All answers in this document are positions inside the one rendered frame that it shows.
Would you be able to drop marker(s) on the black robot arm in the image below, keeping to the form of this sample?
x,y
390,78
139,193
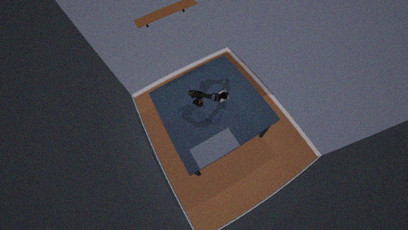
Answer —
x,y
218,96

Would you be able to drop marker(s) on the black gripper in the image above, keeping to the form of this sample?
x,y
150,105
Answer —
x,y
196,101

